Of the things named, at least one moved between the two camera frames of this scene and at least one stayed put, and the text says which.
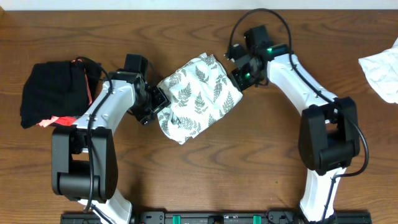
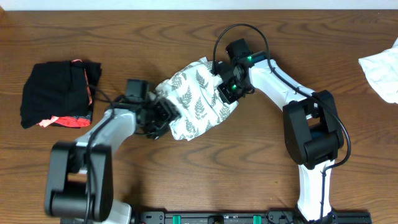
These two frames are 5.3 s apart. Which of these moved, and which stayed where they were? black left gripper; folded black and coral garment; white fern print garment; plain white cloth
Moved: black left gripper
Stayed: white fern print garment; folded black and coral garment; plain white cloth
